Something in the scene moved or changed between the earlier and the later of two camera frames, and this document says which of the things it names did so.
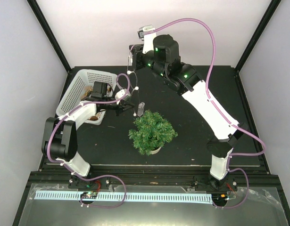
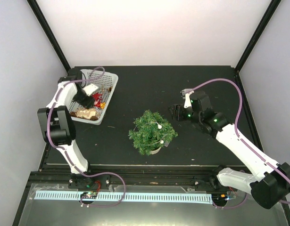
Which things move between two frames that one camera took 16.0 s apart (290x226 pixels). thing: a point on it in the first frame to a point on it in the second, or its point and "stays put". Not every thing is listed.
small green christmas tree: [153, 131] stays put
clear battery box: [140, 108] to [167, 143]
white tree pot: [155, 151] stays put
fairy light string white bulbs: [134, 81] to [159, 127]
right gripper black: [138, 62] to [177, 114]
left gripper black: [123, 105] to [87, 103]
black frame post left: [50, 34] stays put
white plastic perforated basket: [84, 78] stays put
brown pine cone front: [93, 118] stays put
